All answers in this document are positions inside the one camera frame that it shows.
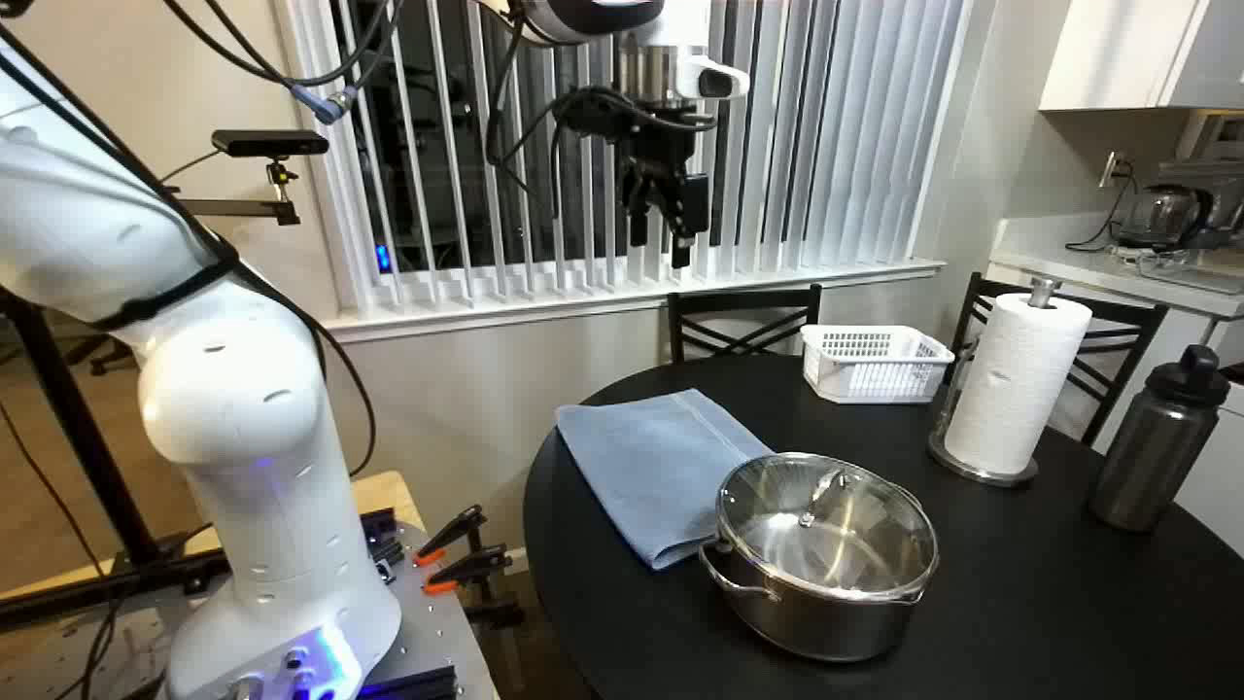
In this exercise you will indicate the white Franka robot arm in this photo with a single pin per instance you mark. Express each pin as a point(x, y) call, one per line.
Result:
point(233, 392)

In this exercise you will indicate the white paper towel roll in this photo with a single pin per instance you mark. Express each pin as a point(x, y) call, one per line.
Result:
point(1017, 383)

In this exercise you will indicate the blue folded cloth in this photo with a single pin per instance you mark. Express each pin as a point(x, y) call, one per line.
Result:
point(656, 470)

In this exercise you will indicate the white plastic basket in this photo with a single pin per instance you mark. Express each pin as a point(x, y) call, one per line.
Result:
point(876, 365)

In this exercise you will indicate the white vertical window blinds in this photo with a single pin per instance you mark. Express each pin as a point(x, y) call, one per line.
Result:
point(829, 140)

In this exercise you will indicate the stainless steel pot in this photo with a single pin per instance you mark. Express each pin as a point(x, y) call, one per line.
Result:
point(811, 625)

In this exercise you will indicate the white kitchen counter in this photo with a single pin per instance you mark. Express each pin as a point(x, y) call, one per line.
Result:
point(1139, 273)

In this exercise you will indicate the dark water bottle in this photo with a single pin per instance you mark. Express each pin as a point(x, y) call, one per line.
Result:
point(1153, 450)

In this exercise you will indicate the black chair with slatted back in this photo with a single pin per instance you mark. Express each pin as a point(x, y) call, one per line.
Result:
point(1125, 341)

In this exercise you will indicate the white wall cabinet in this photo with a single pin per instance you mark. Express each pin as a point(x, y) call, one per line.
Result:
point(1127, 52)

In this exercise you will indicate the black camera on stand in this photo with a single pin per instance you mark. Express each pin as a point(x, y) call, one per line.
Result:
point(271, 140)

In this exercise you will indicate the robot mounting table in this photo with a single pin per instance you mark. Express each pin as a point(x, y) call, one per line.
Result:
point(448, 625)

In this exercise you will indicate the black tripod stand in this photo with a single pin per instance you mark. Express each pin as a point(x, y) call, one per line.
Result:
point(70, 430)

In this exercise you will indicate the glass pot lid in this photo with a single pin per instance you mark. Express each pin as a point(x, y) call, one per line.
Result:
point(829, 527)

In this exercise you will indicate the black chair with crossed back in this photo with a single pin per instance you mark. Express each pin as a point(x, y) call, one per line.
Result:
point(740, 304)

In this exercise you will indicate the dark kitchen appliance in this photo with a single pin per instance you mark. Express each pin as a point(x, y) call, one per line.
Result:
point(1161, 216)

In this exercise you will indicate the metal paper towel holder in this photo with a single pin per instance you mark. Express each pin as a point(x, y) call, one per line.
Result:
point(981, 475)

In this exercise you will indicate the black orange clamp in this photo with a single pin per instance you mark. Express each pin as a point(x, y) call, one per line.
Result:
point(453, 529)
point(473, 571)

